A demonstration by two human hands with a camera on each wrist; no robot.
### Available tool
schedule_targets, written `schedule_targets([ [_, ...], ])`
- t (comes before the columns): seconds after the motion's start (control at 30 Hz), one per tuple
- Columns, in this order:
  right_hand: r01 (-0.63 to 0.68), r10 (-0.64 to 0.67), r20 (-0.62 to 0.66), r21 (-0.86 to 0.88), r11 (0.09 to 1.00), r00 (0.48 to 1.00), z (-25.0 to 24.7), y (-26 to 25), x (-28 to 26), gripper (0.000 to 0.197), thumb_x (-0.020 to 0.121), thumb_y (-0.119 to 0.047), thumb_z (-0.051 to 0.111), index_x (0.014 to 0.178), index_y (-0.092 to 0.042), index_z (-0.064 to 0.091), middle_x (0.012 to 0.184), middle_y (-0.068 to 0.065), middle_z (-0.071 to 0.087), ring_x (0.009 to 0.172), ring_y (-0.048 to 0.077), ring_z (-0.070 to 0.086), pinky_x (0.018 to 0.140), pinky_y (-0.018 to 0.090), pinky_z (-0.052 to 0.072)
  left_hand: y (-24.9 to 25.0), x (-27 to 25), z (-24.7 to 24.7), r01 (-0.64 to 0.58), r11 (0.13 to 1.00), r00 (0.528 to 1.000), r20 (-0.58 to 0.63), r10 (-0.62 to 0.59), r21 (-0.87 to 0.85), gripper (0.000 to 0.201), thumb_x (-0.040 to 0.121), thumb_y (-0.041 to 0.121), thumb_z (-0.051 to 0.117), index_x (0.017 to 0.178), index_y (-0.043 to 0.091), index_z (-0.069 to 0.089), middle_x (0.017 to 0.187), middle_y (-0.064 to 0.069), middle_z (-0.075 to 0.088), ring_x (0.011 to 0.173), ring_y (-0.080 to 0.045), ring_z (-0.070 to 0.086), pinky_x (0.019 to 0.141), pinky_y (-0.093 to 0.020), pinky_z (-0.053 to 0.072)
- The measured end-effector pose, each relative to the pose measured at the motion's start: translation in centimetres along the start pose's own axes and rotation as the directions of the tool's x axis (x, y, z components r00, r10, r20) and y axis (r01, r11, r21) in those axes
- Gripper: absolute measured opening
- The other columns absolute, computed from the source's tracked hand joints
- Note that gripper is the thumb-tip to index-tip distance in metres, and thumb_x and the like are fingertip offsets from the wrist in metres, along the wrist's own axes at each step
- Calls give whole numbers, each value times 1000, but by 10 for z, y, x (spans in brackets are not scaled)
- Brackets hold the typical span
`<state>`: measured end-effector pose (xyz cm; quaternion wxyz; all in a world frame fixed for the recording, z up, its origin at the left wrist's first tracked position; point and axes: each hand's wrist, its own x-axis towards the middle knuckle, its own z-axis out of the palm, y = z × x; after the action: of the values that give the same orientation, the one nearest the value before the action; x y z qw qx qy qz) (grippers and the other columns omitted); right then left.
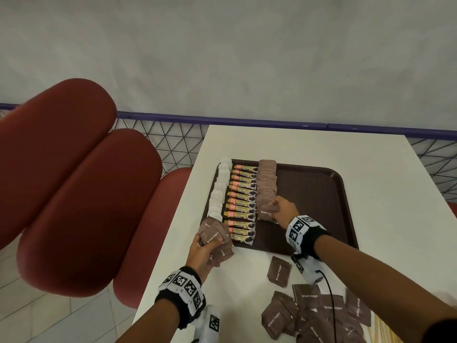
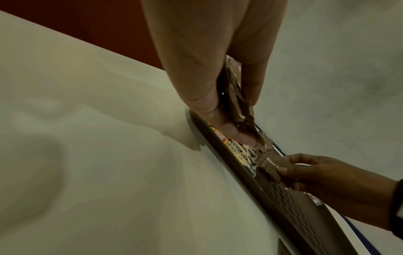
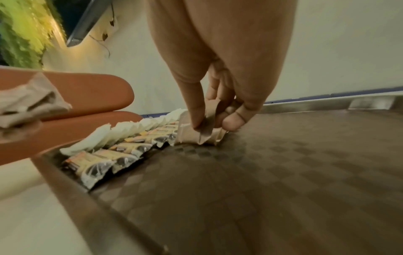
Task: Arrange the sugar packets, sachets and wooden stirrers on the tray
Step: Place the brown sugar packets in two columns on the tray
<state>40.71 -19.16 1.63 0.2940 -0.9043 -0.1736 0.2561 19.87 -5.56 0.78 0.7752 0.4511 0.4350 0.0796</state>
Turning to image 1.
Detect person's left hand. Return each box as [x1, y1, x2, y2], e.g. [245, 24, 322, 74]
[185, 232, 224, 284]

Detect person's right hand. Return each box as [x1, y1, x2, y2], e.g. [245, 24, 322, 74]
[273, 195, 300, 230]

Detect single brown sugar sachet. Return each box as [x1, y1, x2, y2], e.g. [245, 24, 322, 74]
[257, 200, 280, 222]

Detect brown plastic tray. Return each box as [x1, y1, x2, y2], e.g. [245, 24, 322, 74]
[201, 159, 359, 257]

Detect handful of brown sugar packets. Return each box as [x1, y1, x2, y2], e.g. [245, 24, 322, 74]
[197, 216, 235, 268]

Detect row of brown sugar packets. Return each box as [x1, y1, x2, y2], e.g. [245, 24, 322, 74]
[256, 159, 278, 211]

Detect row of coffee stick packets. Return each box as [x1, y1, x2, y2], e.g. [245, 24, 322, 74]
[223, 164, 259, 246]

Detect pile of brown sugar packets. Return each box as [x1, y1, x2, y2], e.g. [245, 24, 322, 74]
[261, 256, 373, 343]

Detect row of white sachets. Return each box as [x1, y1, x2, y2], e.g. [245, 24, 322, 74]
[208, 157, 233, 220]

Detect bundle of wooden stir sticks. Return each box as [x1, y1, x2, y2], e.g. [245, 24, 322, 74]
[371, 314, 404, 343]

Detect person's right forearm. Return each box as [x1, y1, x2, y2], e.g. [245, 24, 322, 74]
[314, 234, 457, 343]

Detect person's black shirt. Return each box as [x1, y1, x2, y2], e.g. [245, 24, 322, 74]
[421, 317, 457, 343]

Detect right wristband with marker tags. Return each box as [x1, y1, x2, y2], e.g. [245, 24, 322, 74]
[285, 214, 331, 260]

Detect wristband with marker tags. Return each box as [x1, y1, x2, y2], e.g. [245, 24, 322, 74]
[154, 266, 207, 329]
[285, 214, 331, 260]

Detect left wristband with marker tags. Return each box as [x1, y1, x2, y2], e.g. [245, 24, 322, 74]
[154, 266, 207, 329]

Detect purple mesh railing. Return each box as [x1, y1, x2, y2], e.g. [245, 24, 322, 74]
[0, 103, 457, 202]

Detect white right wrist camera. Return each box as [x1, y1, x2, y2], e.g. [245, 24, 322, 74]
[291, 252, 326, 284]

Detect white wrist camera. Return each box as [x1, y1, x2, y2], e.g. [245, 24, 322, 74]
[192, 305, 221, 343]
[291, 252, 326, 284]

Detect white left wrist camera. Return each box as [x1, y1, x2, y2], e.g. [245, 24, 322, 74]
[192, 305, 221, 343]

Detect black right camera cable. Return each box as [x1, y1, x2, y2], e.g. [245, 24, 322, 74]
[316, 269, 338, 343]

